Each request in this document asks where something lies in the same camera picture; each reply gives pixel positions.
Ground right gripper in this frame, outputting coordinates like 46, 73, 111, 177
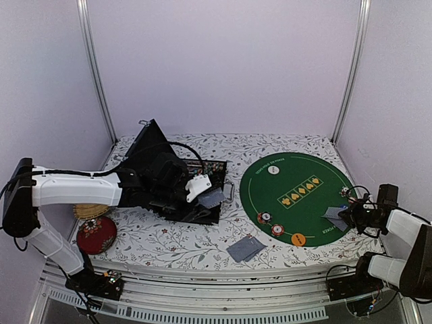
339, 199, 382, 235

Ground black poker chip case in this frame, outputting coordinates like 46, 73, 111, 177
115, 119, 228, 225

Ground dealt card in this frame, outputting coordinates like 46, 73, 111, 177
322, 215, 348, 232
227, 237, 252, 263
321, 205, 348, 220
244, 237, 267, 262

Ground blue playing card deck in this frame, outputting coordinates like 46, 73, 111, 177
198, 188, 226, 209

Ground orange big blind button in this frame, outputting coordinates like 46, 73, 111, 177
291, 233, 306, 246

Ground purple black chip stack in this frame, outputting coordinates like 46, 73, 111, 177
257, 212, 272, 224

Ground white dealer button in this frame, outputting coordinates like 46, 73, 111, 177
267, 165, 280, 175

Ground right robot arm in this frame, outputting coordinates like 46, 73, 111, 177
335, 184, 431, 304

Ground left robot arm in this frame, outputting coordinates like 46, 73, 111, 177
1, 153, 212, 293

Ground poker chip row far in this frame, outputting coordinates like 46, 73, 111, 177
185, 160, 226, 176

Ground floral tablecloth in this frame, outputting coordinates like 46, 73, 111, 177
90, 134, 384, 271

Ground woven wicker basket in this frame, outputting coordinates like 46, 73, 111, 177
73, 204, 109, 220

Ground red embroidered round cushion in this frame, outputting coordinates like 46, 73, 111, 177
76, 216, 117, 255

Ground green poker felt mat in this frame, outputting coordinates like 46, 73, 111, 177
239, 153, 352, 248

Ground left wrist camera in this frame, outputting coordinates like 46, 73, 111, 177
185, 175, 212, 203

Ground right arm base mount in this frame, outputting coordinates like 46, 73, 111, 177
325, 265, 384, 317

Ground front aluminium rail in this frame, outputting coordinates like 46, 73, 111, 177
30, 261, 423, 323

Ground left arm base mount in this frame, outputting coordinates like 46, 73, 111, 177
65, 269, 124, 301

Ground left aluminium frame post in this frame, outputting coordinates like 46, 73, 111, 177
76, 0, 117, 144

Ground aluminium frame post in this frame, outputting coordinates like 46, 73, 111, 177
331, 0, 371, 146
76, 0, 117, 144

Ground right aluminium frame post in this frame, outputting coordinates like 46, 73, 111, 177
331, 0, 371, 146

